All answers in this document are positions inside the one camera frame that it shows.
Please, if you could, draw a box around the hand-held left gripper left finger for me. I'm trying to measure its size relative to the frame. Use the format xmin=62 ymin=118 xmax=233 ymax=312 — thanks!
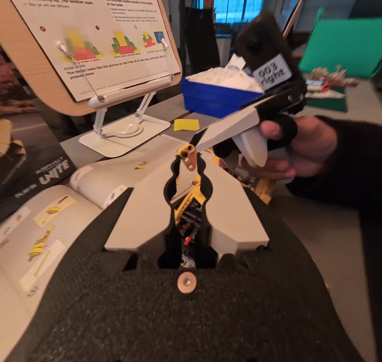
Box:
xmin=104 ymin=155 xmax=182 ymax=269

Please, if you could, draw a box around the white board stand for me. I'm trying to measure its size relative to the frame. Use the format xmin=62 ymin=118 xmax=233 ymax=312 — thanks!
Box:
xmin=79 ymin=92 xmax=171 ymax=158

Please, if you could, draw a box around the paned window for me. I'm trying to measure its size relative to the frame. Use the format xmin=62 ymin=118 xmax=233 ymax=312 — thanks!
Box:
xmin=213 ymin=0 xmax=267 ymax=26

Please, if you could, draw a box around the person's right hand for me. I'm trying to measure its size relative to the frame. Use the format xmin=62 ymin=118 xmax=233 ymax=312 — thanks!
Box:
xmin=252 ymin=116 xmax=338 ymax=184

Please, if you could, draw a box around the person's right forearm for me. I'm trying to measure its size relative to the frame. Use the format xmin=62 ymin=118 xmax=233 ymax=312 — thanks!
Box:
xmin=286 ymin=116 xmax=382 ymax=219

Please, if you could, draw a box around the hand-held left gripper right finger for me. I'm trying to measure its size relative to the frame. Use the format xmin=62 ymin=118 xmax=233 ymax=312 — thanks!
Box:
xmin=195 ymin=152 xmax=270 ymax=268

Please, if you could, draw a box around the printed instruction sheet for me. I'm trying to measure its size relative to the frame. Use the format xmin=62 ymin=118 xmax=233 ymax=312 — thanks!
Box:
xmin=1 ymin=0 xmax=181 ymax=103

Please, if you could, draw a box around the brown brick model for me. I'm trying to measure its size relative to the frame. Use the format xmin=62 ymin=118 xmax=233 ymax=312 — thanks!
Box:
xmin=310 ymin=66 xmax=359 ymax=88

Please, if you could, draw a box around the black toy set box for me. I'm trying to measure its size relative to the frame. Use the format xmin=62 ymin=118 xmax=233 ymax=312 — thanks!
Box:
xmin=0 ymin=52 xmax=79 ymax=220

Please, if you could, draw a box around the dark standing board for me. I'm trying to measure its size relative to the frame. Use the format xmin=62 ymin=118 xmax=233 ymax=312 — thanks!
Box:
xmin=184 ymin=8 xmax=220 ymax=73

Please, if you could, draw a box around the grey desk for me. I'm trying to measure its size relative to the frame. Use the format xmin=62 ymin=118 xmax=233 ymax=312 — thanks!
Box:
xmin=60 ymin=78 xmax=382 ymax=362

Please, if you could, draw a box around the blue plastic bin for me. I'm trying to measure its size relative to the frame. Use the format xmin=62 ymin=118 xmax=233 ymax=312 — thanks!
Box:
xmin=181 ymin=77 xmax=265 ymax=120

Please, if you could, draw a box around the green box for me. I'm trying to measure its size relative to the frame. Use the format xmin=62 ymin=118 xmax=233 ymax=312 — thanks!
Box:
xmin=298 ymin=8 xmax=382 ymax=79

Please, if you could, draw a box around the green baseplate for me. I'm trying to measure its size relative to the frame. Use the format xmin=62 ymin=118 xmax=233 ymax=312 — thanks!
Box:
xmin=304 ymin=84 xmax=349 ymax=113

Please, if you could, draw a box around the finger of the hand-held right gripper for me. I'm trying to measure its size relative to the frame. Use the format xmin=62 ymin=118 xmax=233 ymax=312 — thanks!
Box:
xmin=191 ymin=107 xmax=261 ymax=154

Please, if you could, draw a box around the instruction booklet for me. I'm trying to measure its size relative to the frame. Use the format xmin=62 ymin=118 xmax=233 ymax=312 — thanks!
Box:
xmin=0 ymin=134 xmax=221 ymax=353

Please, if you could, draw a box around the yellow curved liftarm piece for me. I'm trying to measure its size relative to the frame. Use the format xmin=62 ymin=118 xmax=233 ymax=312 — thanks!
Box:
xmin=177 ymin=144 xmax=198 ymax=171

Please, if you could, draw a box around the yellow paper strip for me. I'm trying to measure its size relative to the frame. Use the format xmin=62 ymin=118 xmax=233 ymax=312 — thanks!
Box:
xmin=174 ymin=119 xmax=200 ymax=132

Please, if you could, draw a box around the yellow brick car model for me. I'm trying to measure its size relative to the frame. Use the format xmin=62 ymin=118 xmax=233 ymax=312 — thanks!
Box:
xmin=174 ymin=150 xmax=276 ymax=267

